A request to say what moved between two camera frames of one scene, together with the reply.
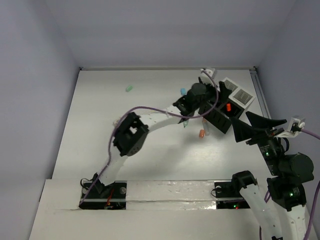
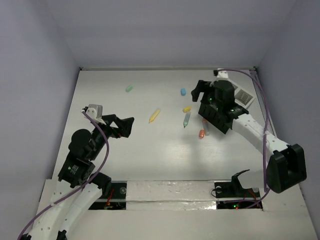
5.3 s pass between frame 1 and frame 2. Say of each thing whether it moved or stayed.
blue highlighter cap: stayed
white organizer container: stayed
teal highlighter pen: stayed
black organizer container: stayed
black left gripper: moved
